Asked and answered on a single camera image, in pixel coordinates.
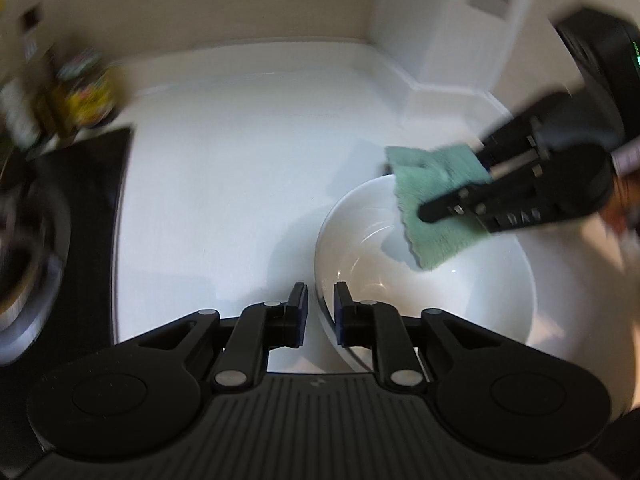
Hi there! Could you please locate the green microfiber cloth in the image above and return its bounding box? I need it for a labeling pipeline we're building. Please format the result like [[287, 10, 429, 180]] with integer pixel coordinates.
[[384, 143, 494, 271]]

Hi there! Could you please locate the black gas stove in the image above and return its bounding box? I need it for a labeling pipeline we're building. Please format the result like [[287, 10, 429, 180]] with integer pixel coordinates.
[[1, 128, 134, 367]]

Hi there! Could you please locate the person's right hand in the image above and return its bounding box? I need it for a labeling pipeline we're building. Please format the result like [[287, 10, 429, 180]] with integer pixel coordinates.
[[599, 169, 640, 237]]

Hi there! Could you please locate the yellow-label sauce jar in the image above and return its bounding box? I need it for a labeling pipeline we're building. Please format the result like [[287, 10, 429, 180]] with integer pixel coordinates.
[[58, 49, 118, 129]]

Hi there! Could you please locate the white ceramic bowl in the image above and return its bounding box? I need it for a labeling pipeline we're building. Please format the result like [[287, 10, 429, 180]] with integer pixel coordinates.
[[314, 176, 537, 344]]

